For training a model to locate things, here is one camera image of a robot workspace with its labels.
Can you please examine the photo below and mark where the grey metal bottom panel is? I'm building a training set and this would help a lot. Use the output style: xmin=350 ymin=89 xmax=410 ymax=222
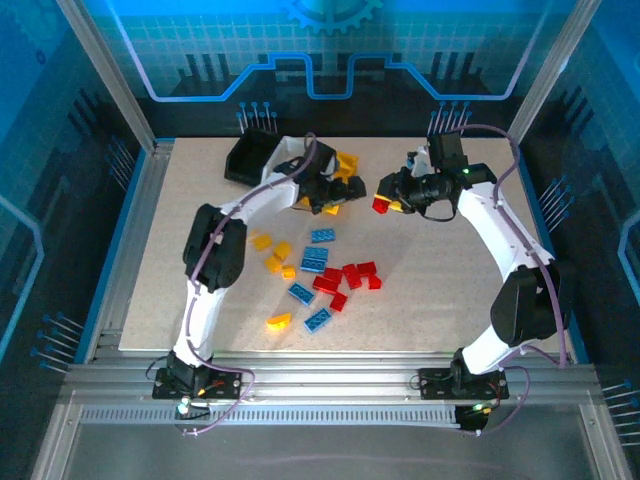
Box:
xmin=64 ymin=424 xmax=601 ymax=480

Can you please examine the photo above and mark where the black plastic bin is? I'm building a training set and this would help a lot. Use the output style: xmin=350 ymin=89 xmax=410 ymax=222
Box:
xmin=223 ymin=127 xmax=282 ymax=188

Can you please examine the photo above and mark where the aluminium frame post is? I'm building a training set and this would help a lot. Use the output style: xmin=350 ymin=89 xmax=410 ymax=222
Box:
xmin=55 ymin=0 xmax=160 ymax=151
xmin=506 ymin=0 xmax=605 ymax=147

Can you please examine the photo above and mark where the aluminium frame beam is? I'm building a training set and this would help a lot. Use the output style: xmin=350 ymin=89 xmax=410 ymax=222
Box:
xmin=62 ymin=349 xmax=604 ymax=406

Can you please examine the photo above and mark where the white plastic bin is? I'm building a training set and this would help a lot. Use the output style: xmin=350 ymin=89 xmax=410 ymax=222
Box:
xmin=259 ymin=135 xmax=309 ymax=187

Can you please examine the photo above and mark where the aluminium side rail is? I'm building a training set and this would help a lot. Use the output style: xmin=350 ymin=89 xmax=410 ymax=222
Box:
xmin=82 ymin=138 xmax=176 ymax=364

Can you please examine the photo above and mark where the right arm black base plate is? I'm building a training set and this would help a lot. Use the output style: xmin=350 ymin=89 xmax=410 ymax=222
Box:
xmin=418 ymin=367 xmax=510 ymax=401

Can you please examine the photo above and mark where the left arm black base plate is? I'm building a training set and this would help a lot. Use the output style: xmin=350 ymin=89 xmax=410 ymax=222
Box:
xmin=152 ymin=367 xmax=242 ymax=401

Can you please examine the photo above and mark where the black controller box with LEDs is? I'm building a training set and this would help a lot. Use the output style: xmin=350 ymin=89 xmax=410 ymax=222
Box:
xmin=455 ymin=403 xmax=489 ymax=435

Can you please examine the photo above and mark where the slotted grey cable duct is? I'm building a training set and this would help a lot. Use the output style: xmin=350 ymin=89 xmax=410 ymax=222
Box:
xmin=78 ymin=403 xmax=464 ymax=427

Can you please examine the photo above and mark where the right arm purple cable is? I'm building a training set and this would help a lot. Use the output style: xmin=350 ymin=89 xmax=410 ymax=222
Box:
xmin=447 ymin=124 xmax=571 ymax=437

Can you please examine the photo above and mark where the yellow plastic bin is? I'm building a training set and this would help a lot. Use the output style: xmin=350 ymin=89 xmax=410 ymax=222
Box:
xmin=298 ymin=151 xmax=362 ymax=217

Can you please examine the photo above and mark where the large blue lego brick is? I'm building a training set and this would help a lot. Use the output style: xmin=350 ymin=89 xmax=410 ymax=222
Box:
xmin=298 ymin=245 xmax=331 ymax=274

